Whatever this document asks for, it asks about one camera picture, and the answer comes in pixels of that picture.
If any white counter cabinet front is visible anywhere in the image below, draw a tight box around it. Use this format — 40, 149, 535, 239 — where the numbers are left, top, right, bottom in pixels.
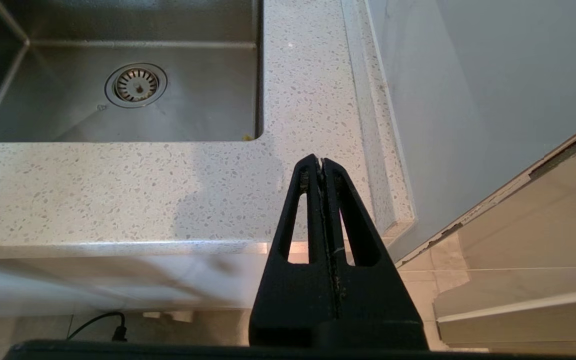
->
0, 252, 271, 318

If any thin black floor cable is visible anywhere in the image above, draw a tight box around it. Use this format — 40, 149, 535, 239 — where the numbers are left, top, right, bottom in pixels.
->
67, 311, 129, 343

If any stainless steel sink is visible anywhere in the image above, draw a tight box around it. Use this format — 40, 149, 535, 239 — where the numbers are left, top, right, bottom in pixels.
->
0, 0, 265, 144

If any metal drain strainer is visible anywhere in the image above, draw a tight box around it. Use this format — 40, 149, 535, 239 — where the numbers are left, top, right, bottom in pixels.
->
104, 62, 169, 109

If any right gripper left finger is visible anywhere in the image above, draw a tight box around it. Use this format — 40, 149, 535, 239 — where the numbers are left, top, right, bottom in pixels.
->
248, 154, 339, 349

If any beige wooden cabinet panel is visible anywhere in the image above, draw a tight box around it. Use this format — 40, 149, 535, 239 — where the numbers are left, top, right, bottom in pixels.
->
395, 114, 576, 353

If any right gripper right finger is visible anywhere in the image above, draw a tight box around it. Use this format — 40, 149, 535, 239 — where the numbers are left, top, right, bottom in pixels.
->
320, 158, 429, 351

